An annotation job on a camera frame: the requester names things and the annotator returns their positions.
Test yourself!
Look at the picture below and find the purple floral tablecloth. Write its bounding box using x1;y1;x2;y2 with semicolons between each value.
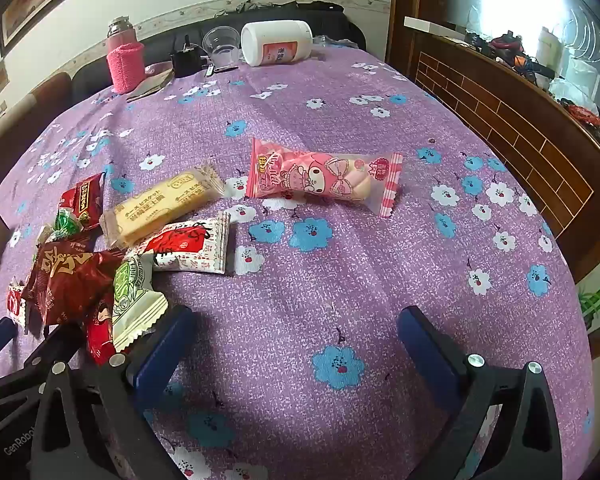
0;42;596;480

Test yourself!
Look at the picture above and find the small green candy packet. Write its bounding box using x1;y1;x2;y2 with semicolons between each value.
45;210;83;243

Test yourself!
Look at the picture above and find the wooden partition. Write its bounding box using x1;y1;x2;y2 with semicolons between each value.
387;0;600;281

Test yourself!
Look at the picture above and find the pink cartoon snack packet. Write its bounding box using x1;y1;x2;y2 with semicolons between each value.
245;137;405;218

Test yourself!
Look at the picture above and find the green and white snack packet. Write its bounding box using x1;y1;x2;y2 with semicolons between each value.
111;255;168;353

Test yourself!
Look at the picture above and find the brown notebook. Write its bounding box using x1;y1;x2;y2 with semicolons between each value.
126;62;175;103

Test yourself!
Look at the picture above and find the pink knit-sleeved thermos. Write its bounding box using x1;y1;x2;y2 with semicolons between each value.
105;16;146;95

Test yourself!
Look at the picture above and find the small red and white packet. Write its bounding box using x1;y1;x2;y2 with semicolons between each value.
6;282;31;331

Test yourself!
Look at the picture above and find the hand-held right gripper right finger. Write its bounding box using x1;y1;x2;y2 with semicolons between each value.
396;305;563;480

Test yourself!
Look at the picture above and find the white plastic bottle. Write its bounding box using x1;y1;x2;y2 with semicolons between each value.
240;20;314;67

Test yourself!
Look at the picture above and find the flat white box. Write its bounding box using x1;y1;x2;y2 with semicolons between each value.
404;16;466;41

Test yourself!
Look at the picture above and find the yellow biscuit packet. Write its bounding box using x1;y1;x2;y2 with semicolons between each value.
99;162;228;250

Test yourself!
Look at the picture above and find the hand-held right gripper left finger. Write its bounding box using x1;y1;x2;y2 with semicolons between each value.
30;304;197;480

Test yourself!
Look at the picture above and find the dark red snack packet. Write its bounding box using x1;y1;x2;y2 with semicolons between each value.
22;242;123;328

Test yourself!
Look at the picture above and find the clear plastic cup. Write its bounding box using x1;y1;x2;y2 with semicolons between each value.
202;26;242;71

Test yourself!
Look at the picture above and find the red gold-label snack packet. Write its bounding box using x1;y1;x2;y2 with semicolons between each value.
60;172;106;231

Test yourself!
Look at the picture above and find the bright red snack packet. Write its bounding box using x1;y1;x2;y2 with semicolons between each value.
84;297;118;366

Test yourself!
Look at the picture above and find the black power adapter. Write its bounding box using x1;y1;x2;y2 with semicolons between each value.
170;35;206;79

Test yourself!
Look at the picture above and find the black sofa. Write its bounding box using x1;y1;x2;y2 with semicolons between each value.
70;2;368;106

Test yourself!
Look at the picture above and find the white and red snack packet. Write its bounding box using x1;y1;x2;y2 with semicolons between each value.
130;211;232;277

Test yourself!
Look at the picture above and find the brown armchair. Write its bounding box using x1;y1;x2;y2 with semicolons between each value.
0;72;73;196

